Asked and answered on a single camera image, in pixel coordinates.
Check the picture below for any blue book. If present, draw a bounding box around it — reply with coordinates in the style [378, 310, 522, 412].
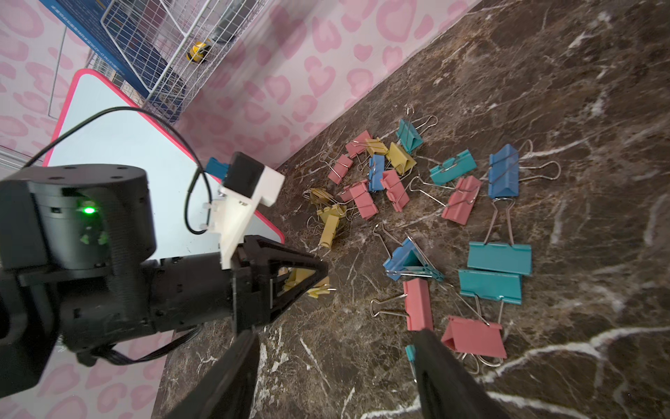
[42, 1, 184, 123]

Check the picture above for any teal binder clip upper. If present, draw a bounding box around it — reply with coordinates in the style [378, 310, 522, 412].
[396, 115, 439, 155]

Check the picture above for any yellow black utility knife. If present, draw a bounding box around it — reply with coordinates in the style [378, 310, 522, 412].
[186, 42, 211, 65]

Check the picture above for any blue binder clip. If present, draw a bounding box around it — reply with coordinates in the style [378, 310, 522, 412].
[488, 144, 562, 199]
[373, 223, 445, 282]

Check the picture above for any blue binder clip middle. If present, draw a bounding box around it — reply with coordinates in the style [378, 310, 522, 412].
[373, 223, 445, 282]

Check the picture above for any back white wire basket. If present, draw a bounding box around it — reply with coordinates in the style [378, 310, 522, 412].
[98, 0, 273, 108]

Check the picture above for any pink framed whiteboard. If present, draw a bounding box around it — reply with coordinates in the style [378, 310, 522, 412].
[43, 69, 286, 260]

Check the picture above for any large teal binder clip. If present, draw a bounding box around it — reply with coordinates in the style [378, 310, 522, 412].
[467, 197, 532, 276]

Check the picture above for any yellow binder clip left pile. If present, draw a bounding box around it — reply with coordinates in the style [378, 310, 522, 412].
[317, 204, 347, 249]

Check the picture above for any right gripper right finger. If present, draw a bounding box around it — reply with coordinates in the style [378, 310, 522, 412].
[413, 329, 509, 418]

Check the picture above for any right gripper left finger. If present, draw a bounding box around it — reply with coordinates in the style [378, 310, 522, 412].
[168, 330, 260, 419]

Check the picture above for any blue binder clip right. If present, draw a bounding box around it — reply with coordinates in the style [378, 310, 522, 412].
[488, 144, 562, 199]

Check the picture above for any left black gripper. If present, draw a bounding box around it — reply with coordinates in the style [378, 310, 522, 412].
[231, 236, 328, 335]

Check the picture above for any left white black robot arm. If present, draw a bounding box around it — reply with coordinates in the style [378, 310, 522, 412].
[1, 164, 328, 396]

